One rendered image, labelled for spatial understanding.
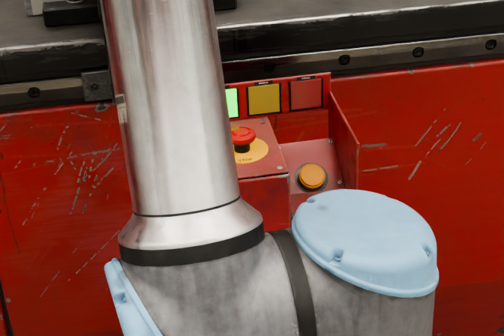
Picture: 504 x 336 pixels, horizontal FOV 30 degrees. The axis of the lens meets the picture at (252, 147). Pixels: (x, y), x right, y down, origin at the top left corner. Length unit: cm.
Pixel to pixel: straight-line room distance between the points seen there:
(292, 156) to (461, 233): 49
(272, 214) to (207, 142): 58
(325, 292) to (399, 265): 6
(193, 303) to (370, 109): 89
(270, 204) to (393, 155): 40
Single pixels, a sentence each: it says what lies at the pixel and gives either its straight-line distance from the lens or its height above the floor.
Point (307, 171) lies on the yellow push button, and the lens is 134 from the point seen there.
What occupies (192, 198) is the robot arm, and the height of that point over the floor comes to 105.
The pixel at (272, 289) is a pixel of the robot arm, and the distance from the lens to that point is 72.
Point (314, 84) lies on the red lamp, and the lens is 136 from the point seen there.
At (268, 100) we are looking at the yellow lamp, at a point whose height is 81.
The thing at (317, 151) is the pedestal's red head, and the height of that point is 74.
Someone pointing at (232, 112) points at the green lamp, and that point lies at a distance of 136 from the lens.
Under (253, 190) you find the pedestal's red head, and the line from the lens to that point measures 125.
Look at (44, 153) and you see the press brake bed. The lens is 152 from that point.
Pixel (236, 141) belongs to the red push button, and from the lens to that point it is 127.
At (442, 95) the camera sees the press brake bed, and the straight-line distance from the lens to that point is 158.
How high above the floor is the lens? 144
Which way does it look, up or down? 30 degrees down
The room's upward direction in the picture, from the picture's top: 3 degrees counter-clockwise
